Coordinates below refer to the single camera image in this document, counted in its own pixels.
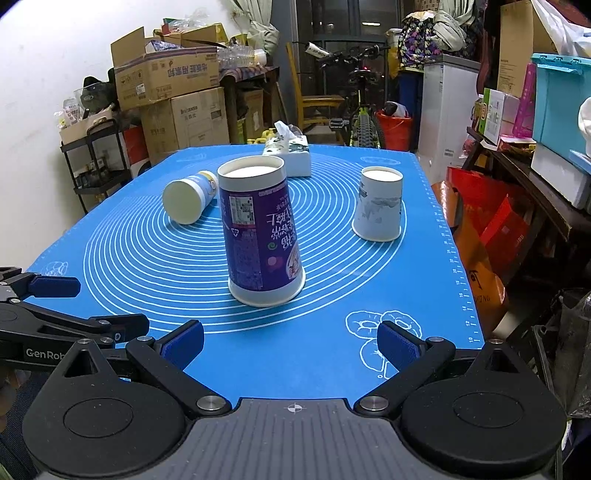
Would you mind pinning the orange paper bag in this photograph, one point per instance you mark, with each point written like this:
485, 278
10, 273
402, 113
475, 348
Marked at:
480, 277

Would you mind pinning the black metal cart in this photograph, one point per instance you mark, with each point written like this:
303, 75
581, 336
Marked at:
99, 175

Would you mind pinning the white blue-printed paper cup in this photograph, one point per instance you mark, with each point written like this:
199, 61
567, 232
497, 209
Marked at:
376, 207

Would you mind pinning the tall flat cardboard box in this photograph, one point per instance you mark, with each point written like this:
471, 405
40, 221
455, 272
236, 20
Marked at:
519, 46

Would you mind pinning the small white yellow paper cup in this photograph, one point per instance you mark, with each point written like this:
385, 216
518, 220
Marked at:
184, 199

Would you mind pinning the teal plastic storage box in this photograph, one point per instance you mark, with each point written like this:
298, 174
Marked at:
558, 97

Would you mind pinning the open printed cardboard box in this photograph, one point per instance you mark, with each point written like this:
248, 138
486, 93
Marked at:
161, 78

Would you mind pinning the white tissue box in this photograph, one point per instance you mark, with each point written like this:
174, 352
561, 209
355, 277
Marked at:
295, 160

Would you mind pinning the floral purple cloth bag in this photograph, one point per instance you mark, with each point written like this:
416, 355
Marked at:
418, 41

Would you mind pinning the large plain cardboard box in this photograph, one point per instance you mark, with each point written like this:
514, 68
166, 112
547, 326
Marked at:
194, 122

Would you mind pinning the red paper bag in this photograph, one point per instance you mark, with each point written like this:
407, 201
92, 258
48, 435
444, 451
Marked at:
489, 207

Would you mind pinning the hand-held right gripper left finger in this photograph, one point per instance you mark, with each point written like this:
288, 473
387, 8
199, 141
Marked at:
184, 345

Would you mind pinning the small table with red cloth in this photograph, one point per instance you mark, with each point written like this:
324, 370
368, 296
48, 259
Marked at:
249, 92

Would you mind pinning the green white carton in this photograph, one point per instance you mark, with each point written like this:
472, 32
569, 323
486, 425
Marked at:
496, 115

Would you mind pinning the blue silicone baking mat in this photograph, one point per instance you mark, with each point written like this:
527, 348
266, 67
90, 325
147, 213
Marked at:
138, 263

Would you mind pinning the dark wooden side table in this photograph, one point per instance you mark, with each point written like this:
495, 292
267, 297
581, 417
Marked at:
521, 184

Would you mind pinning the black helmet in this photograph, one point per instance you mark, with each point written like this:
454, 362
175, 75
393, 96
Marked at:
97, 94

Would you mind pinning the white foam box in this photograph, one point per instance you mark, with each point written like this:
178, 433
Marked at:
558, 170

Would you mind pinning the pink plastic package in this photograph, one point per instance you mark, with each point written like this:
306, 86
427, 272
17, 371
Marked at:
526, 104

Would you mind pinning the orange plastic bucket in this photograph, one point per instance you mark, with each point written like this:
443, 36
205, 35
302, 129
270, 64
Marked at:
396, 131

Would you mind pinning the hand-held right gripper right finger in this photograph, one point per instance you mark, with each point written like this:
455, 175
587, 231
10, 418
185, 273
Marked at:
396, 345

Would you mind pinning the black mountain bicycle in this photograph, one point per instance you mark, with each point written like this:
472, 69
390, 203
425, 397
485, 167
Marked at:
364, 124

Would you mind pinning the yellow cardboard box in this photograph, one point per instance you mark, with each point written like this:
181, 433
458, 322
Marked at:
198, 34

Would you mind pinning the wooden chair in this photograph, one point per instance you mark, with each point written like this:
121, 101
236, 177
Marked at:
314, 101

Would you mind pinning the tall purple paper cup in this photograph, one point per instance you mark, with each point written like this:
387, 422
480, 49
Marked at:
258, 230

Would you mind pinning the small cardboard box of packets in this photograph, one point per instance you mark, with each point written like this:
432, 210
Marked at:
81, 127

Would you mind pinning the pale curtain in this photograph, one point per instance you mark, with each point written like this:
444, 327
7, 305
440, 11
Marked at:
258, 23

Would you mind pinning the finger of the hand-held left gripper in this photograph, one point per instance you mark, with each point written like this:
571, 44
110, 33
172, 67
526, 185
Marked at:
106, 325
55, 286

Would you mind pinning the white chest freezer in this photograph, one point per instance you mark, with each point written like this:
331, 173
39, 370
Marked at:
445, 110

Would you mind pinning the white plastic bag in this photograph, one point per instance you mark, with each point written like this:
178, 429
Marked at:
563, 23

